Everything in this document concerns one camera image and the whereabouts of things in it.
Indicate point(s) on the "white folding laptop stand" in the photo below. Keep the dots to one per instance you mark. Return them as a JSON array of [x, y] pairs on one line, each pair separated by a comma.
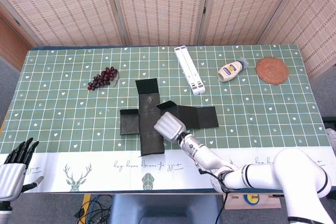
[[190, 72]]

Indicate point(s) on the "light wooden board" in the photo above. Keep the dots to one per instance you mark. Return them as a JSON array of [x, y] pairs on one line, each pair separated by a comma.
[[265, 202]]

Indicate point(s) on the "round brown woven coaster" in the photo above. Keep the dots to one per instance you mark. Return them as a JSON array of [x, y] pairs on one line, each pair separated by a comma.
[[272, 70]]

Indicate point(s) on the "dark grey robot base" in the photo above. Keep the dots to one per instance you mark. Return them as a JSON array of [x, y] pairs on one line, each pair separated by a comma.
[[165, 208]]

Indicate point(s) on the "black foldable cardboard box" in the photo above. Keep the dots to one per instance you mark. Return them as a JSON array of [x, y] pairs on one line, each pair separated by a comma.
[[149, 108]]

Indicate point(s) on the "green checked tablecloth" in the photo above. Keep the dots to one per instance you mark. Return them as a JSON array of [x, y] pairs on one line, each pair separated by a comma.
[[52, 103]]

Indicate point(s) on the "bamboo folding screen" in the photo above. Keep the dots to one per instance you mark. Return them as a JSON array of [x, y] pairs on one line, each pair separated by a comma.
[[157, 6]]

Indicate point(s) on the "small black block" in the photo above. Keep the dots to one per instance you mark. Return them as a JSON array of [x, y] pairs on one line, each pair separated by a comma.
[[329, 123]]

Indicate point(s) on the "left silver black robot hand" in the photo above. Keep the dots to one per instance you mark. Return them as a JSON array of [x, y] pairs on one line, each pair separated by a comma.
[[10, 176]]

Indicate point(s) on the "grey fabric bundle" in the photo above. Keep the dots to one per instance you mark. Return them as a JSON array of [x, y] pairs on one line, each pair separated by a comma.
[[331, 140]]

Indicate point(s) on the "blue yellow tape roll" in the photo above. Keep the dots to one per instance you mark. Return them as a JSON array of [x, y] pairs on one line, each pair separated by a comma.
[[249, 200]]

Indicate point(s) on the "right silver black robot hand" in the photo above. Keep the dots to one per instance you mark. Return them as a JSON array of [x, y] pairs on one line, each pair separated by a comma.
[[170, 127]]

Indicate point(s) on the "cream mayonnaise squeeze bottle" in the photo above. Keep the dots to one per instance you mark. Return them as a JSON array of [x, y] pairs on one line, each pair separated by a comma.
[[229, 72]]

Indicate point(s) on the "dark red grape bunch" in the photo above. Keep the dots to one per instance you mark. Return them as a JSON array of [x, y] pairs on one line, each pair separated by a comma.
[[102, 78]]

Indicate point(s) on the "orange wooden door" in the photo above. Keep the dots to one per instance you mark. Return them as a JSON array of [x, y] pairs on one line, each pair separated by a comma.
[[10, 45]]

